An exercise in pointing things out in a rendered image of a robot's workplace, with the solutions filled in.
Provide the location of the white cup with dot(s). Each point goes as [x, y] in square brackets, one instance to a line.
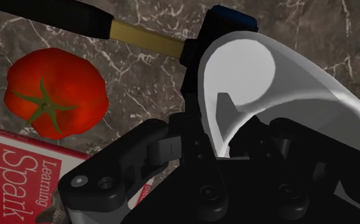
[245, 62]

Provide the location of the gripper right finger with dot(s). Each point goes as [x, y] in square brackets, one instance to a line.
[338, 161]

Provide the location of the red tomato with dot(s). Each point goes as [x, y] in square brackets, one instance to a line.
[71, 80]

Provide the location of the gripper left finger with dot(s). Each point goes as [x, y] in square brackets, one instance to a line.
[105, 173]

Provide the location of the red and white book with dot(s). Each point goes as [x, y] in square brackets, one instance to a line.
[0, 173]

